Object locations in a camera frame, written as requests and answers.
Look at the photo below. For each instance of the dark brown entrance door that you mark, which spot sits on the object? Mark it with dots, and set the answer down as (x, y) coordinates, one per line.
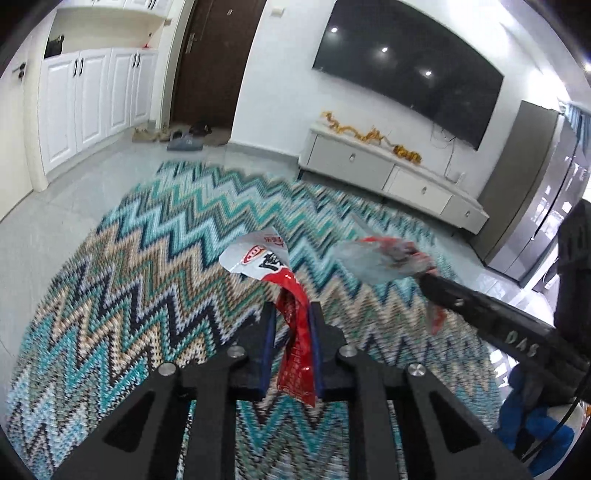
(213, 56)

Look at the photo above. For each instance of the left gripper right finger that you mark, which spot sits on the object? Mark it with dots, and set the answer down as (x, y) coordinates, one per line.
(403, 421)

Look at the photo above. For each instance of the red snack bag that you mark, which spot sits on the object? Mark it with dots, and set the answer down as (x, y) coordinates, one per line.
(263, 256)

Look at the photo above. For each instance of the golden dragon ornament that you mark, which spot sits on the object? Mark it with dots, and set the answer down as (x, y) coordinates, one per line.
(373, 137)

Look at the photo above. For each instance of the grey slipper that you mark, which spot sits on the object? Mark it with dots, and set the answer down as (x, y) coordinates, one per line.
(184, 142)

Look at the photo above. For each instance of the white tv cabinet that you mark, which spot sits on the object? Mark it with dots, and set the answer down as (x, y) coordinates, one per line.
(372, 168)

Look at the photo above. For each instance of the white shoe cabinet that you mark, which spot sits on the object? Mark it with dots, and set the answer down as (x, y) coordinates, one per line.
(102, 83)

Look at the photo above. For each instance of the white printed plastic bag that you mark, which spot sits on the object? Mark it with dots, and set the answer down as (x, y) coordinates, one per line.
(380, 260)

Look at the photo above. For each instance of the cream interior door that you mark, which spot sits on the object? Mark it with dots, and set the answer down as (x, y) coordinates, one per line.
(14, 174)

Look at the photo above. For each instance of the beige shoes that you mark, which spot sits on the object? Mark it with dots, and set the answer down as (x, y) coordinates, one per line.
(141, 135)

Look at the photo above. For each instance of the zigzag patterned rug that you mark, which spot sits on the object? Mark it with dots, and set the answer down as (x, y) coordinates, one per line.
(146, 287)

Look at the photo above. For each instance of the grey refrigerator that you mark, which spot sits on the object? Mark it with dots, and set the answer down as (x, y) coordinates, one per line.
(541, 173)

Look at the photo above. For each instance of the brown door mat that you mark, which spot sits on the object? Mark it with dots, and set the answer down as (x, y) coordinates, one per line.
(213, 137)

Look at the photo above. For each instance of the wall mounted black television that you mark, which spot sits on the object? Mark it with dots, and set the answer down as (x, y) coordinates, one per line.
(395, 50)

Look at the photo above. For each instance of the right blue white gloved hand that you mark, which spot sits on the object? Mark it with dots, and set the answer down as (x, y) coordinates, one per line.
(538, 423)

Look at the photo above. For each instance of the black bag on shelf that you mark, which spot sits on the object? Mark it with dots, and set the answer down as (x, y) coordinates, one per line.
(54, 47)

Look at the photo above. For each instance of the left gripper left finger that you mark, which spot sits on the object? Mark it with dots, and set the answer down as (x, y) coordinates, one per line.
(180, 413)

